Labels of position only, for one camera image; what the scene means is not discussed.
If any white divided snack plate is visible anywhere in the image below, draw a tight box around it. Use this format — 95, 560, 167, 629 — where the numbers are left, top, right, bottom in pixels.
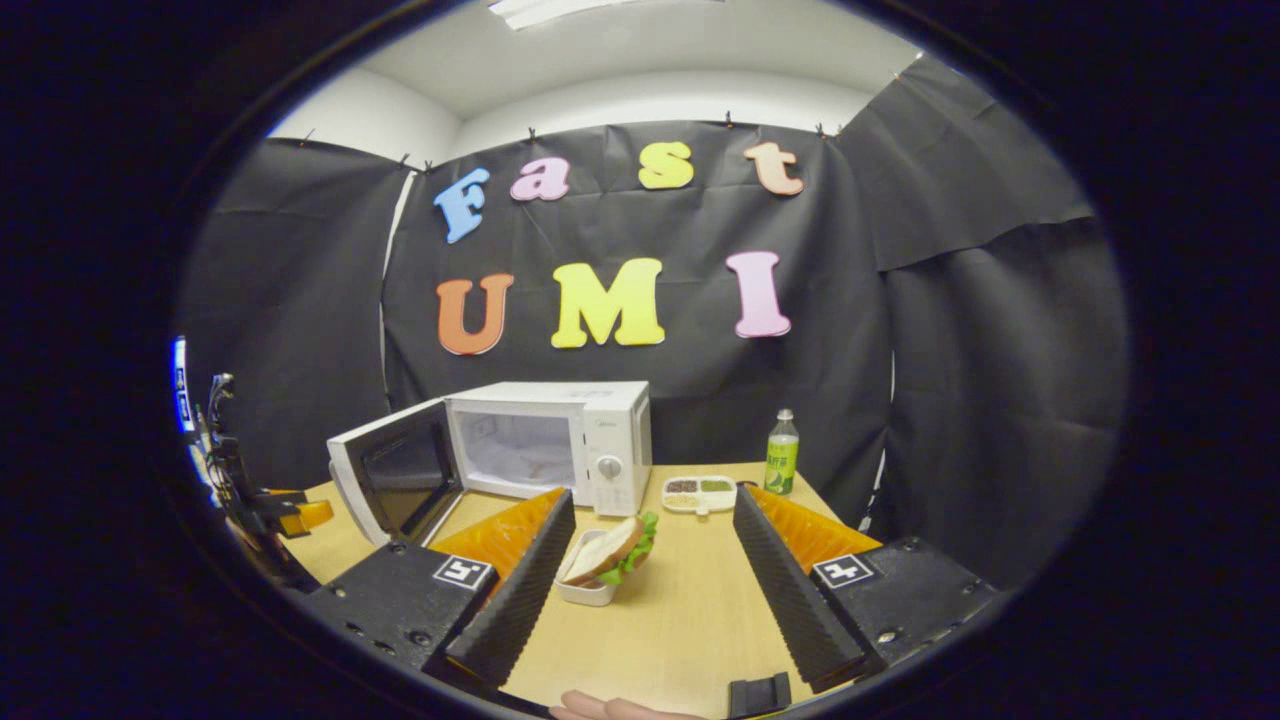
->
661, 475, 739, 516

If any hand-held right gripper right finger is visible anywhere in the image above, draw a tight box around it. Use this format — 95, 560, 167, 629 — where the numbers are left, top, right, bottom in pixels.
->
733, 484, 1001, 695

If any white microwave oven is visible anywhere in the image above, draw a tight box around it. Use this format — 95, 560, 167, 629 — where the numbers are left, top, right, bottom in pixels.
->
327, 380, 654, 548

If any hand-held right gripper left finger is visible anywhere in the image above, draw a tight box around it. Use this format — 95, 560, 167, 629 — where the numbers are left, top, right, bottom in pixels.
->
298, 488, 578, 693

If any computer monitor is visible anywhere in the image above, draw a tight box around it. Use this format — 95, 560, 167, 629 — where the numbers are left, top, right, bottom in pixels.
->
170, 335, 191, 436

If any black backdrop cloth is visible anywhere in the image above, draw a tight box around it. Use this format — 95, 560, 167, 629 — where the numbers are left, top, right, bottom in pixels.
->
175, 55, 1131, 591

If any white rectangular dish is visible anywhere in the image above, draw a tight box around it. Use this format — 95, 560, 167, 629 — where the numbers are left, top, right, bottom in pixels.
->
553, 528, 621, 608

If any green drink bottle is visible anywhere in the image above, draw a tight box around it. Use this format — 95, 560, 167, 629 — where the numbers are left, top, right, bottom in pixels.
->
764, 408, 801, 497

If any sandwich with lettuce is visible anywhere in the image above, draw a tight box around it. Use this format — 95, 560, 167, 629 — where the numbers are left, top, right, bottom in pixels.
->
562, 512, 661, 588

